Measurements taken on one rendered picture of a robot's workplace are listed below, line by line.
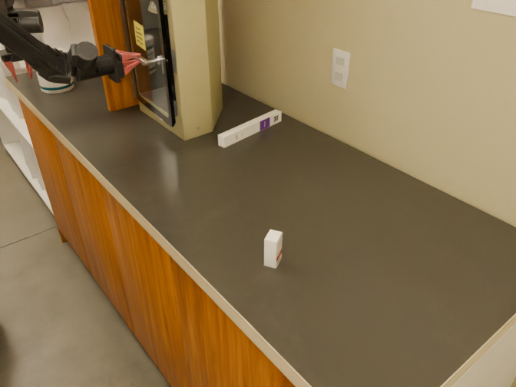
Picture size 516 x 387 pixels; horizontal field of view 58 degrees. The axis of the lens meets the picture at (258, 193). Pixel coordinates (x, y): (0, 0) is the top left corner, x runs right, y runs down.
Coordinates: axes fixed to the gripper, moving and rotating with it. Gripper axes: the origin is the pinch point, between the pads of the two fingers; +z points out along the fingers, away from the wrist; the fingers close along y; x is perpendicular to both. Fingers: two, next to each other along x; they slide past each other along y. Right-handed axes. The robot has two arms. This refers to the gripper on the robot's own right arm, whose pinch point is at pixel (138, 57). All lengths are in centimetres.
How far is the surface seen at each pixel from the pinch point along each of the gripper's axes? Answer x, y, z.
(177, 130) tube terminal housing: -7.4, -23.6, 6.7
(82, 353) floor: 11, -120, -39
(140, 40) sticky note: 7.3, 2.8, 4.8
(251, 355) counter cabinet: -81, -41, -20
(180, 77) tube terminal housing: -11.4, -4.8, 7.3
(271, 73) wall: -4, -15, 50
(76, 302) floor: 41, -120, -31
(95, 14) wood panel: 25.6, 8.2, -1.2
